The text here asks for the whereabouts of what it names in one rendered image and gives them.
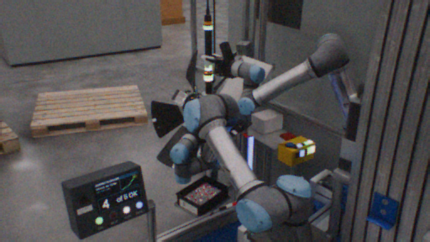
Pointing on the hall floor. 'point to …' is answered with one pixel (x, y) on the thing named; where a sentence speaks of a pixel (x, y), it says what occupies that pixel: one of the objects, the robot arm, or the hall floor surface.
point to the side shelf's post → (267, 166)
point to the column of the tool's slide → (249, 24)
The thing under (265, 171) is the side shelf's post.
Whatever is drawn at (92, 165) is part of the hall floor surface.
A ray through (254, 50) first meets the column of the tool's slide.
